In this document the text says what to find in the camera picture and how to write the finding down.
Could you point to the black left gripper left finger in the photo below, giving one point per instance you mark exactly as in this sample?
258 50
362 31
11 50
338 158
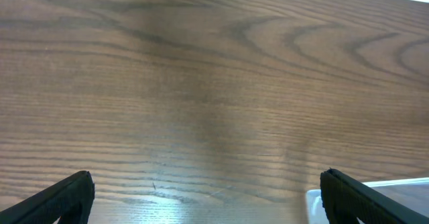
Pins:
66 202

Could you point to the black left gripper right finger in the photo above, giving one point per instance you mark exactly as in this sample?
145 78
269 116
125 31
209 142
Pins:
348 201

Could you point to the clear plastic container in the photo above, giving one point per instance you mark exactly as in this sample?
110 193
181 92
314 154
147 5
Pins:
411 193

